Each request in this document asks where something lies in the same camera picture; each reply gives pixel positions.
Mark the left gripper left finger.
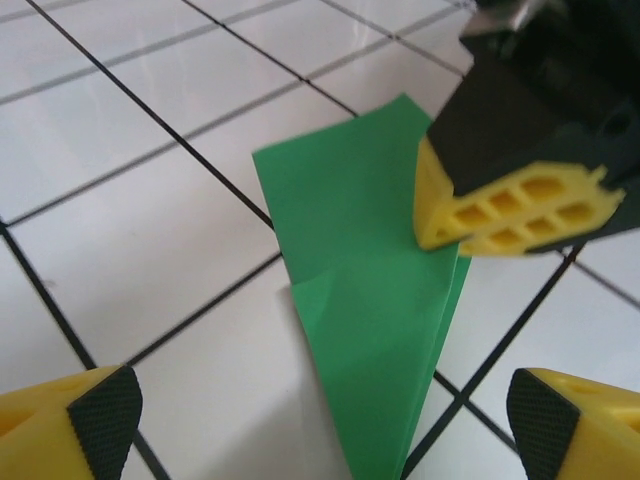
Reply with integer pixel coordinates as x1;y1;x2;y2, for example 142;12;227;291
0;364;144;480

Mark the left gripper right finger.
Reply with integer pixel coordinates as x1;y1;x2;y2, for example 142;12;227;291
505;367;640;480

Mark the green cloth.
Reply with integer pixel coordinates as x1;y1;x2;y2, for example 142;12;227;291
251;93;472;480

